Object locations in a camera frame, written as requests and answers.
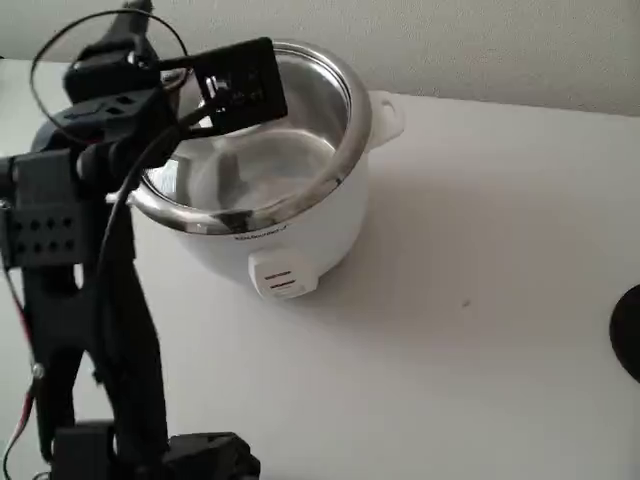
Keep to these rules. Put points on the glass lid with steel rim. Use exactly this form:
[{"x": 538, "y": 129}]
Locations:
[{"x": 357, "y": 130}]

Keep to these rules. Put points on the black wrist camera board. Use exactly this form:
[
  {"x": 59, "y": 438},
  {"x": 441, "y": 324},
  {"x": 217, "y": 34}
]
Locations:
[{"x": 250, "y": 75}]

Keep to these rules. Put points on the black round object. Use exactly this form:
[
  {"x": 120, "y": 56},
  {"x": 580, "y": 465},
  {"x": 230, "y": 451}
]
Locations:
[{"x": 627, "y": 335}]

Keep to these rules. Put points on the white rice cooker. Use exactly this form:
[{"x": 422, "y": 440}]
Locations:
[{"x": 325, "y": 235}]

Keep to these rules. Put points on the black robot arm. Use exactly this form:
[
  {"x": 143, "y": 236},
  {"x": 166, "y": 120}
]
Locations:
[{"x": 135, "y": 325}]

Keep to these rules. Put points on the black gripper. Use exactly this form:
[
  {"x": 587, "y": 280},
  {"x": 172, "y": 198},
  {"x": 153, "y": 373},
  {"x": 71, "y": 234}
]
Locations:
[{"x": 218, "y": 134}]

